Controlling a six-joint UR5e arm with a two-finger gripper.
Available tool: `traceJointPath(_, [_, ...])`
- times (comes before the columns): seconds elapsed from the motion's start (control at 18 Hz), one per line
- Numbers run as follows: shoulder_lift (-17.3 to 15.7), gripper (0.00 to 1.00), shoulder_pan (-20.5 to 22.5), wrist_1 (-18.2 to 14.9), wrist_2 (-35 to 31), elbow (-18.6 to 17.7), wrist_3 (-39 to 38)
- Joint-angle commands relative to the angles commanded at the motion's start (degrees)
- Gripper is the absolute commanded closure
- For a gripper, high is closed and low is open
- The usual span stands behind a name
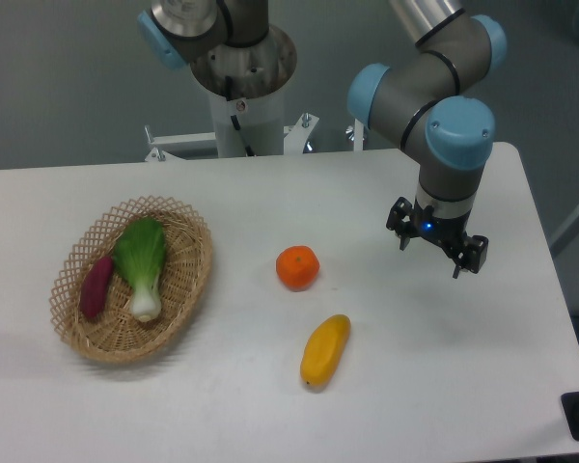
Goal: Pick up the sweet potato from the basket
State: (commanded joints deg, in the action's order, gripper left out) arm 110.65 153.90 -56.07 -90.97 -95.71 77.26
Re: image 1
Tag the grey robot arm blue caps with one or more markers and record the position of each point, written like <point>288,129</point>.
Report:
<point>421,108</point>

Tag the purple sweet potato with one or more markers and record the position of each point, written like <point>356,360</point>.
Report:
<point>94,287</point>

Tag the yellow mango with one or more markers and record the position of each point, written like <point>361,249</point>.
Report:
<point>324,350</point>

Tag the white frame at right edge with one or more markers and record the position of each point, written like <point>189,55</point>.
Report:
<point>565,233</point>

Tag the green bok choy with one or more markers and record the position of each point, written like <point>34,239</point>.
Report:
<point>139,256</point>

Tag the white metal base frame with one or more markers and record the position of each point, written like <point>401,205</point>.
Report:
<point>297,139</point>

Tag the orange tangerine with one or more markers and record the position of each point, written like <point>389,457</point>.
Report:
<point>297,267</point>

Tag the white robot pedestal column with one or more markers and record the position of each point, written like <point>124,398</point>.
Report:
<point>245,87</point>

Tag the woven wicker basket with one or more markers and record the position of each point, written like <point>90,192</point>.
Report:
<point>115,336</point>

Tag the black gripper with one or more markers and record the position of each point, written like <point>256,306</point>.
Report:
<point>469,252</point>

